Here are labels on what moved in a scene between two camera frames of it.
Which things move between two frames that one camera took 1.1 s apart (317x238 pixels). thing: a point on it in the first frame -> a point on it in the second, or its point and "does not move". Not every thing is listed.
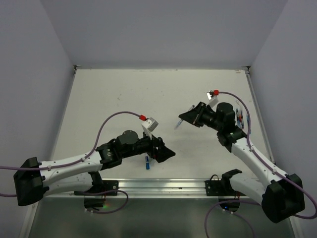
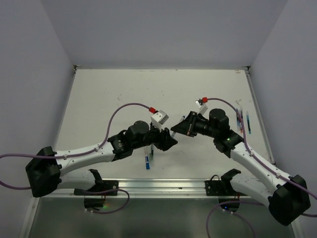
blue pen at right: [238, 120] does not move
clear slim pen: [179, 122] -> [182, 119]
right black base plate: [218, 188] does not move
